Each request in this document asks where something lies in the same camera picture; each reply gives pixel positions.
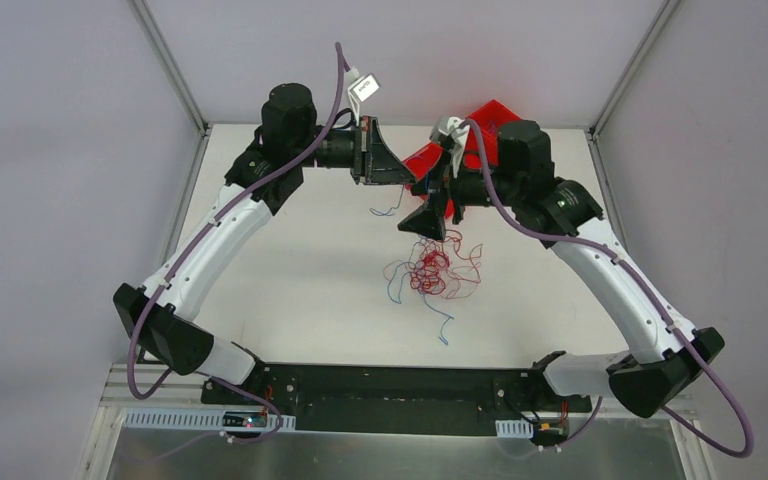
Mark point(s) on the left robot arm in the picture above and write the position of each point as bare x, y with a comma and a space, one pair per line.
159, 315

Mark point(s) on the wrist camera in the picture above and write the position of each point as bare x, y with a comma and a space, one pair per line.
451, 134
360, 88

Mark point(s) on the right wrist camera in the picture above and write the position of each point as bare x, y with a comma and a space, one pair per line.
451, 134

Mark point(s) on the aluminium frame rail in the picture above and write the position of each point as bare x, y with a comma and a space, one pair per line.
306, 389

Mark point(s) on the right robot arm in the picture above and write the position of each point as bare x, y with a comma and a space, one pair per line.
665, 351

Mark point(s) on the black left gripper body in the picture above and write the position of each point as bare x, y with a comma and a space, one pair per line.
364, 150

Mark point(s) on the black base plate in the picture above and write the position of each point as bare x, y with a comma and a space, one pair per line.
418, 418

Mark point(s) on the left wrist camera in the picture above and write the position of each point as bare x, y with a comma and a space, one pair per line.
360, 88

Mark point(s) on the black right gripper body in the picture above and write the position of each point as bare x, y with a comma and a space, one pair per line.
446, 195

